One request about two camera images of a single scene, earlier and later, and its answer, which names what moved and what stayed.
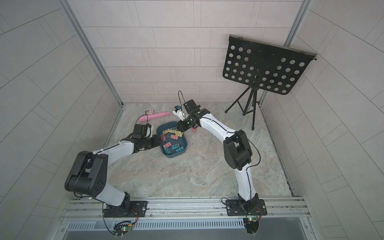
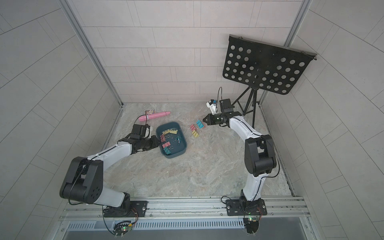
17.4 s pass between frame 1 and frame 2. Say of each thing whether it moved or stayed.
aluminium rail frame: stayed
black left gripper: stayed
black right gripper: moved
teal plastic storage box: stayed
